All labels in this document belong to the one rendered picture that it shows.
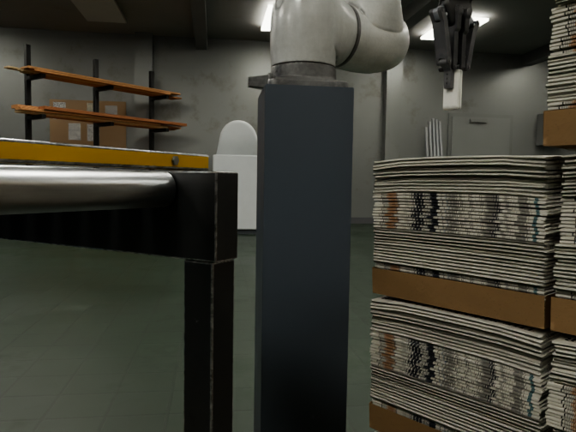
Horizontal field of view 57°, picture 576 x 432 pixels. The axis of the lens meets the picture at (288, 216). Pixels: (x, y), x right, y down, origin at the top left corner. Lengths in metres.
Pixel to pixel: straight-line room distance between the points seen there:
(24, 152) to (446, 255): 0.58
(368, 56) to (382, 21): 0.09
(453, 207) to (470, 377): 0.24
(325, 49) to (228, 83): 8.94
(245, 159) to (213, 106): 2.46
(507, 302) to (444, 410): 0.20
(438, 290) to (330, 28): 0.69
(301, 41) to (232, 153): 6.70
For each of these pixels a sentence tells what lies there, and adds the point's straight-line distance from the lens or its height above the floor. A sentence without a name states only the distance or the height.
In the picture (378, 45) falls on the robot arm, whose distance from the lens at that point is 1.40.
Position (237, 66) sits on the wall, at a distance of 10.25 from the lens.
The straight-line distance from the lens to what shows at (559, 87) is 0.75.
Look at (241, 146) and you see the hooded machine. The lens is 7.92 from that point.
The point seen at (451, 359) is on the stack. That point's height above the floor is 0.53.
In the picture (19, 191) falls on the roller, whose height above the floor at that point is 0.77.
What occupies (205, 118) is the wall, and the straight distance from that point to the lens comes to 10.09.
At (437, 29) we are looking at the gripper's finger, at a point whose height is 1.06.
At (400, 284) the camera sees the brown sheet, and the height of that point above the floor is 0.63.
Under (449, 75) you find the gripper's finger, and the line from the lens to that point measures 1.03.
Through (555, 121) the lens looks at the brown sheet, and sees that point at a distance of 0.74.
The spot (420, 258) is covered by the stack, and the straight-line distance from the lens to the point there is 0.85.
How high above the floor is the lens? 0.79
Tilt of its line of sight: 4 degrees down
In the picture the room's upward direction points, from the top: 1 degrees clockwise
